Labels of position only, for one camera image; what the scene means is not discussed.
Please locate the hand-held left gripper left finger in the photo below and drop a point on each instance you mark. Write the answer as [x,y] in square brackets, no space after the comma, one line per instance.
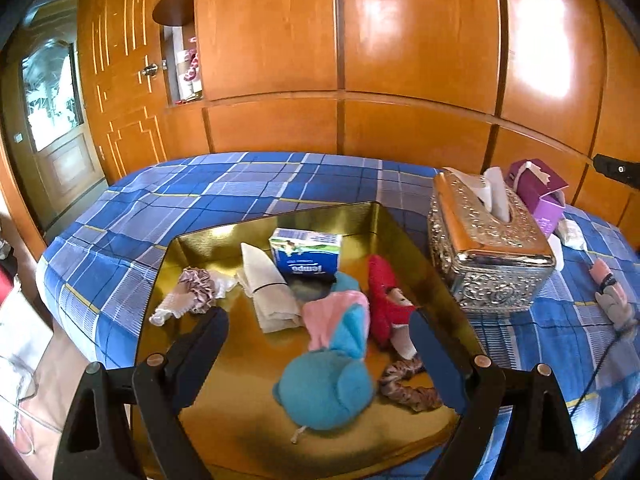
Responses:
[205,347]

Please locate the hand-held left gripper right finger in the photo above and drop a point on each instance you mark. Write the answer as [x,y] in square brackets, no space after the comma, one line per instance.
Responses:
[435,360]

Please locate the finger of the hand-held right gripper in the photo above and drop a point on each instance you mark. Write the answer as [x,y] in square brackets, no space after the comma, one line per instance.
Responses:
[617,169]

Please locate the brown patterned hairband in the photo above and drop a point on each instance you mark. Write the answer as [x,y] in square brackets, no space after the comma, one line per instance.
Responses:
[400,385]

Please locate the gold metal tray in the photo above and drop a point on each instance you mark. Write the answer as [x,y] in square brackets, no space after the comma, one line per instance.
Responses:
[250,375]

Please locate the red doll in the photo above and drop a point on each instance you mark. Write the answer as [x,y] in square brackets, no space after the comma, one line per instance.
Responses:
[385,300]

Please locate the white plastic packet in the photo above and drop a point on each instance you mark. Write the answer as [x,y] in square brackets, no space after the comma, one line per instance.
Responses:
[570,234]

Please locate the beige cloth roll black band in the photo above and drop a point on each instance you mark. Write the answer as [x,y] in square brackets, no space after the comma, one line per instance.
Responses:
[267,295]

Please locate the blue plush toy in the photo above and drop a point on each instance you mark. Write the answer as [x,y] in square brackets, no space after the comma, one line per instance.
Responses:
[325,390]

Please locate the pink fleece cloth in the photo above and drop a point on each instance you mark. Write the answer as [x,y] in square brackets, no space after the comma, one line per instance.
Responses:
[325,317]

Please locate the blue tissue pack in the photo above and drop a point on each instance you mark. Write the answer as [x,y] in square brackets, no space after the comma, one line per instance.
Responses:
[305,255]

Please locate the purple carton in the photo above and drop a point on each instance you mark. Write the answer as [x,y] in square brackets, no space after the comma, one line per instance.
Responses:
[542,195]

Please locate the ornate silver tissue box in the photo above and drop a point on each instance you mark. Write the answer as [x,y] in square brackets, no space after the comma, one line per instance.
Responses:
[492,260]

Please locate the white tissue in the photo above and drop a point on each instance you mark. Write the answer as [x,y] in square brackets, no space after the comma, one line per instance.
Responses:
[492,192]

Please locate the dark mesh fabric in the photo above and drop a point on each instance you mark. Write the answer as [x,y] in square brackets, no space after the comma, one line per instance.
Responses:
[620,440]

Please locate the wooden wardrobe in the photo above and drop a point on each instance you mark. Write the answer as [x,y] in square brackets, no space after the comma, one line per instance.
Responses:
[400,35]

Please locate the pink shelf ornament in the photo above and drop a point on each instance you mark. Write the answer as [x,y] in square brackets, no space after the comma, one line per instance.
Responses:
[190,67]

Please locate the metal door knob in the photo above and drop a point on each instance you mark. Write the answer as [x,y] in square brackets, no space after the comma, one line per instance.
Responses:
[149,71]

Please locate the glass panel door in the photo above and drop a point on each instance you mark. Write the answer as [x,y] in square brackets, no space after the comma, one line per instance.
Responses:
[50,110]

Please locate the wooden panel door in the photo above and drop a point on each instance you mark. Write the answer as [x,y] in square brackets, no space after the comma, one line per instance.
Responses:
[120,60]

